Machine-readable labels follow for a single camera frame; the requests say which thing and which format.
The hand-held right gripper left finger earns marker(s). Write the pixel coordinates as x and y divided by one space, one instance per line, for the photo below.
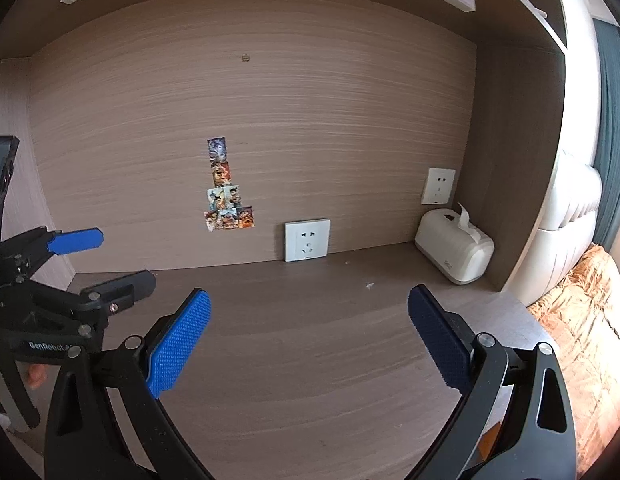
180 340

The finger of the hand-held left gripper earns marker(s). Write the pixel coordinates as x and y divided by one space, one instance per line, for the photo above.
125 287
75 241

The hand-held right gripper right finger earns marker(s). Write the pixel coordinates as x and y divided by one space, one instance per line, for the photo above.
440 340

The person's left hand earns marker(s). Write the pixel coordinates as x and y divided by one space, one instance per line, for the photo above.
37 375

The white tissue box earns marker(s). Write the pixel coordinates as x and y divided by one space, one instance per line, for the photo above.
450 250

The orange blanket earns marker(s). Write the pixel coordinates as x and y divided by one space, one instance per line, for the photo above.
590 335

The white padded headboard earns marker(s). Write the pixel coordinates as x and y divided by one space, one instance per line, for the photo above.
565 220

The grey curtain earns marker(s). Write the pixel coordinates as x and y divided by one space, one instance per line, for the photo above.
615 110

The cluster of cartoon wall stickers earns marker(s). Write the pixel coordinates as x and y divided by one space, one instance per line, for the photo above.
225 215

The white wall socket plate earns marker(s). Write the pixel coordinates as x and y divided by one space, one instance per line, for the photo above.
306 240
438 185

